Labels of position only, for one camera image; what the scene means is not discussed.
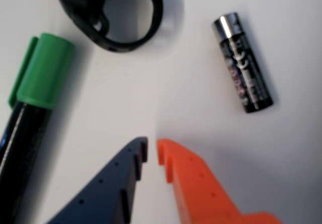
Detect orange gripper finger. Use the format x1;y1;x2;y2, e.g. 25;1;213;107
156;138;283;224

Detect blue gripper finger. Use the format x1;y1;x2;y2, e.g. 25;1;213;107
46;136;149;224

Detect black silver battery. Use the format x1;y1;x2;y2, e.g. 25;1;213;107
211;12;275;114

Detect black marker with green cap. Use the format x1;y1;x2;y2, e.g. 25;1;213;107
0;32;75;224

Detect black plastic ring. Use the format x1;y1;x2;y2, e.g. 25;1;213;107
56;0;165;54

